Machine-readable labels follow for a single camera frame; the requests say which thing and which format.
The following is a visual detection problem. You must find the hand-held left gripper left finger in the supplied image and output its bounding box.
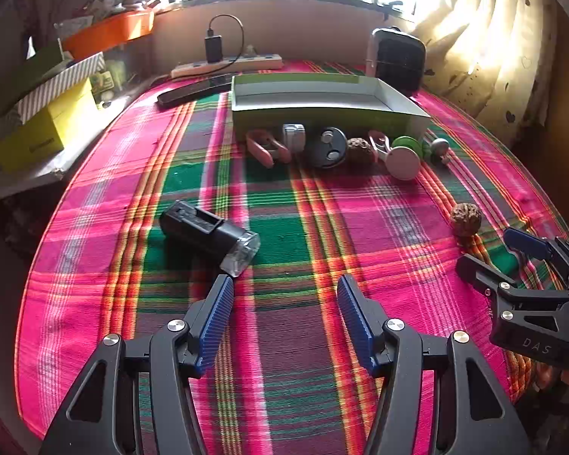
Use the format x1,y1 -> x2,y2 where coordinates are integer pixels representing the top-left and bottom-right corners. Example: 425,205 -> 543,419
38,274 -> 235,455

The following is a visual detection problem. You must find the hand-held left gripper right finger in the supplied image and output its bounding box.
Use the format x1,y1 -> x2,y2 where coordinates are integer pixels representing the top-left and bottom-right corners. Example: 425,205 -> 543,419
336,274 -> 532,455

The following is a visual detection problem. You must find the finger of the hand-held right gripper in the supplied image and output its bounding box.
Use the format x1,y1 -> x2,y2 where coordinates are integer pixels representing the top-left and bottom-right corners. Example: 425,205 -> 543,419
456,254 -> 569,330
504,227 -> 569,295

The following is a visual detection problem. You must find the brown walnut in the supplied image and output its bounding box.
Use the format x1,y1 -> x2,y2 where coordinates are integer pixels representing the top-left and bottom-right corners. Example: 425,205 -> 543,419
450,202 -> 483,238
346,137 -> 376,168

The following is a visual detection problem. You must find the black bike light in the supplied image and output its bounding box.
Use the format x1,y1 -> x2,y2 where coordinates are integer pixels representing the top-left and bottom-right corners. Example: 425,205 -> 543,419
159,200 -> 261,278

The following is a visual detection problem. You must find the grey round knob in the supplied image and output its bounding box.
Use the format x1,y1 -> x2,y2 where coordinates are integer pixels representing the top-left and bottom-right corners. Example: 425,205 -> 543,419
422,136 -> 451,166

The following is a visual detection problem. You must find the white green suction disc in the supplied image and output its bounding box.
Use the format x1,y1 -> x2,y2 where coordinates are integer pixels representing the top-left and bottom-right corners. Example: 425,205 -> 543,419
385,136 -> 423,181

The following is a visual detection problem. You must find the pale pink clip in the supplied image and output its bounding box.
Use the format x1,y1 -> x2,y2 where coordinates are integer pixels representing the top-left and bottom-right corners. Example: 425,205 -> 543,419
367,130 -> 392,162

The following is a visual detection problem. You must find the black oval disc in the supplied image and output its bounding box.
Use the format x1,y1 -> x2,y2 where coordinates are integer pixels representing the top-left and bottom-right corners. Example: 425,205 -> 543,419
306,126 -> 348,169

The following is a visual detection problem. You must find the deep pink clip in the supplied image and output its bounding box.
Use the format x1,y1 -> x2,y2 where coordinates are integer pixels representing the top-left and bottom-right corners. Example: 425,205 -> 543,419
245,129 -> 292,168

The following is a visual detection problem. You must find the small clear jar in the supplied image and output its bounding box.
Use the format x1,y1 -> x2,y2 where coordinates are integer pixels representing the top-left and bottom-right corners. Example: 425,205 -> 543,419
282,123 -> 307,152

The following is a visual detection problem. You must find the green cardboard box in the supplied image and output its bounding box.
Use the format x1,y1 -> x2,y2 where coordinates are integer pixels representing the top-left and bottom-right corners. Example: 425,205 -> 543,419
231,73 -> 431,139

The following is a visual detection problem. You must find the pink green plaid tablecloth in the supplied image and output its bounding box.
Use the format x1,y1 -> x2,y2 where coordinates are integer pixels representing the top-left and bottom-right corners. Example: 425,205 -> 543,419
14,59 -> 569,455

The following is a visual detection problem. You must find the cream heart-print curtain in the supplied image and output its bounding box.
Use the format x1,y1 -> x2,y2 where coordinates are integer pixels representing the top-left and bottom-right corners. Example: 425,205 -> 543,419
410,0 -> 558,140

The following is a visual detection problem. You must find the small grey black heater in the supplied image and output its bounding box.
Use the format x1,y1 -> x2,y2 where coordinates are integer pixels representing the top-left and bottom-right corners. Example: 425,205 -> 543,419
367,27 -> 428,93

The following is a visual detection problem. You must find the black smartphone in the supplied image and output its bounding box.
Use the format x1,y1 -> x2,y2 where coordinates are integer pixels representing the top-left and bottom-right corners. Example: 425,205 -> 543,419
156,77 -> 233,109

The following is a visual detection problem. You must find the yellow box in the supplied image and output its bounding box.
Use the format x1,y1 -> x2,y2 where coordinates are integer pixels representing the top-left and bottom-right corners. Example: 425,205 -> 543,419
0,78 -> 98,171

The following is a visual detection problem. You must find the white power strip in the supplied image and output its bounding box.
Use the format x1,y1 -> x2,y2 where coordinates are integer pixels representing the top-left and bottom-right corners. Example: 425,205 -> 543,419
171,53 -> 284,78

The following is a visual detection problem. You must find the striped box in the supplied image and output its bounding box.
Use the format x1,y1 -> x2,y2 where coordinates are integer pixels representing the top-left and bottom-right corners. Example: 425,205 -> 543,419
16,52 -> 106,124

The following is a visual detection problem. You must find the orange plastic tray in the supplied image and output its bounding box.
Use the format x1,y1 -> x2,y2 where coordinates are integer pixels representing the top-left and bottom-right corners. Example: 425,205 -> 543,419
61,8 -> 156,60

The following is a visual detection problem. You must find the green flat box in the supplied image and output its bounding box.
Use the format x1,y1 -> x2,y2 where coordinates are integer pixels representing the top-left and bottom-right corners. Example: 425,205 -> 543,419
0,40 -> 72,107

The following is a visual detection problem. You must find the black charger cable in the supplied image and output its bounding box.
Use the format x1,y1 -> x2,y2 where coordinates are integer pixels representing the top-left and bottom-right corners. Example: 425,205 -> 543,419
207,14 -> 245,64

